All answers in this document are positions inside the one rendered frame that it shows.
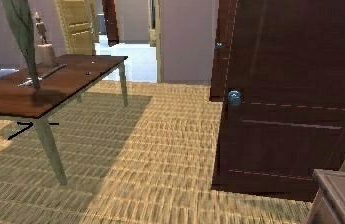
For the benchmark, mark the blue round door knob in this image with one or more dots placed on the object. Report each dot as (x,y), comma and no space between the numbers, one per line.
(234,98)

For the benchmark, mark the dark red room door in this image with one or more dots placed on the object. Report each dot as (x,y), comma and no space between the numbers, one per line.
(110,20)

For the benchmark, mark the dark brown room door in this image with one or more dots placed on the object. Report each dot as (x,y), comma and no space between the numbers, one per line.
(290,83)

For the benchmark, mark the yellow wooden shelf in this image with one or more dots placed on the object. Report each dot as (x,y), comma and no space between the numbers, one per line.
(78,26)

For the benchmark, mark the grey pen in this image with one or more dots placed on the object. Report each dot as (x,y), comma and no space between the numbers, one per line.
(43,75)

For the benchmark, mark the brown wooden table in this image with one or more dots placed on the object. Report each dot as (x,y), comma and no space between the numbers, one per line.
(30,96)

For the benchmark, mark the brown figure statue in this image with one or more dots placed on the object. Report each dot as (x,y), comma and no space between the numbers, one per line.
(43,43)

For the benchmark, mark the green plant leaf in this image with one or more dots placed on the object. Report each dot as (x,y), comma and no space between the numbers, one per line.
(23,36)

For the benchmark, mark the white round chair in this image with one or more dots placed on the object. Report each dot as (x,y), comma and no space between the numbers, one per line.
(0,73)

